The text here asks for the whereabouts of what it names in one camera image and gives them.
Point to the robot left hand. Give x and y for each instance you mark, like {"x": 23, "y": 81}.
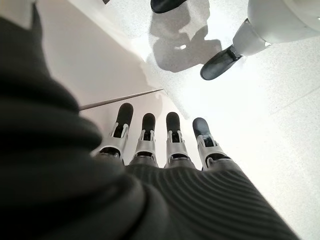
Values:
{"x": 62, "y": 175}

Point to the black robot right foot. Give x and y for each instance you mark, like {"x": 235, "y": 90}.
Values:
{"x": 167, "y": 5}

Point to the narrow white cabinet door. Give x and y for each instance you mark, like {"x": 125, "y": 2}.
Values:
{"x": 87, "y": 57}

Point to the black robot foot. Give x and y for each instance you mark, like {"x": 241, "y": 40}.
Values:
{"x": 217, "y": 66}
{"x": 167, "y": 5}

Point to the black robot left foot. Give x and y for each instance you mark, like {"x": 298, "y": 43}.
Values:
{"x": 217, "y": 66}

